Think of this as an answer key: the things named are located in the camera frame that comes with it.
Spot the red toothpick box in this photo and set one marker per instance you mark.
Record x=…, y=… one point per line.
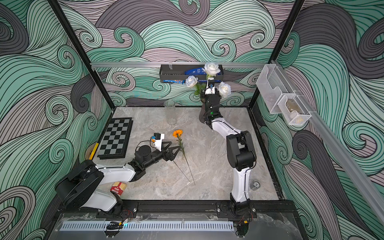
x=118, y=188

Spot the dark purple glass vase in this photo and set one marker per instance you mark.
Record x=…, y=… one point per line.
x=202, y=111

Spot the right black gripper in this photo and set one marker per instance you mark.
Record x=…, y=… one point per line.
x=207, y=97

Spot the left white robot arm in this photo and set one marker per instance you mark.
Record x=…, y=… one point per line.
x=80, y=187

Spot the white rose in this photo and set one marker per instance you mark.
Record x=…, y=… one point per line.
x=224, y=89
x=211, y=70
x=192, y=82

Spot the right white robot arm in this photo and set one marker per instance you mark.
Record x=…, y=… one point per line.
x=240, y=148

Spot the white slotted cable duct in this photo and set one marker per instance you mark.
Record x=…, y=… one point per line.
x=155, y=226

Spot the small clear acrylic bin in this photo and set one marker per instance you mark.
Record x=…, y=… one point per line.
x=294, y=113

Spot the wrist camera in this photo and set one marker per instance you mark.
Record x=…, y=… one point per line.
x=157, y=139
x=210, y=82

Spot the aluminium wall rail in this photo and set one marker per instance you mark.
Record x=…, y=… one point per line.
x=136, y=64
x=365, y=186

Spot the clear acrylic wall bin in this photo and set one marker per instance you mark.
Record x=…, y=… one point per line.
x=273, y=84

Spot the aluminium wall rail back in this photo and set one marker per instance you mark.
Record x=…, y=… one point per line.
x=136, y=64

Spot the yellow flat tool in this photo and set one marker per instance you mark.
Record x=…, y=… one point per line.
x=94, y=149

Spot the clear glass vase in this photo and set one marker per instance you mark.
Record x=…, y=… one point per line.
x=170, y=112

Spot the small round metal cup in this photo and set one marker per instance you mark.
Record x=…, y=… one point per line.
x=255, y=185

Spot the aluminium wall rail right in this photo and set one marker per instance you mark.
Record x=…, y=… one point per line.
x=365, y=186

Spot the black white chessboard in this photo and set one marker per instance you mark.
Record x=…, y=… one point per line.
x=115, y=141

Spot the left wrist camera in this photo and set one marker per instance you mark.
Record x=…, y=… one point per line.
x=157, y=139

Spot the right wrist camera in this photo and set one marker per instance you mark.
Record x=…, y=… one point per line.
x=210, y=82

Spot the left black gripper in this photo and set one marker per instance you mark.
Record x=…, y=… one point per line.
x=169, y=157

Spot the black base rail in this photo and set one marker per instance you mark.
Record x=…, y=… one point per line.
x=219, y=208

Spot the black wall shelf basket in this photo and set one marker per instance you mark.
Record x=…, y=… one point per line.
x=170, y=73

